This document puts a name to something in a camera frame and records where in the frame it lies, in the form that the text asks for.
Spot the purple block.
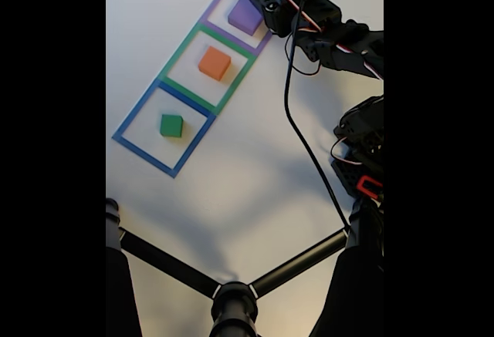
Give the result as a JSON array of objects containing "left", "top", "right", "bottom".
[{"left": 227, "top": 0, "right": 266, "bottom": 37}]

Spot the orange block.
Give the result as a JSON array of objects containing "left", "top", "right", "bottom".
[{"left": 198, "top": 45, "right": 232, "bottom": 83}]

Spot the green cube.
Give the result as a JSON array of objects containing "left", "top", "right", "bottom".
[{"left": 159, "top": 113, "right": 184, "bottom": 138}]

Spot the purple tape square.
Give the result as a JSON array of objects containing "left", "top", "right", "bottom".
[{"left": 200, "top": 0, "right": 273, "bottom": 55}]

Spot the green tape square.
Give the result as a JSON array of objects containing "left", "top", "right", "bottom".
[{"left": 158, "top": 22, "right": 256, "bottom": 116}]

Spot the red clamp part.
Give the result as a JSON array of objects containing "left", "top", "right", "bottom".
[{"left": 355, "top": 174, "right": 384, "bottom": 199}]

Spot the blue tape square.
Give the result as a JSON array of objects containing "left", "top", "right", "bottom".
[{"left": 111, "top": 77, "right": 217, "bottom": 179}]

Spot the black tripod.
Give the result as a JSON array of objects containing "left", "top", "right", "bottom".
[{"left": 106, "top": 197, "right": 384, "bottom": 337}]

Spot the black camera cable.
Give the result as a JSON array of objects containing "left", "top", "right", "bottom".
[{"left": 283, "top": 0, "right": 351, "bottom": 236}]

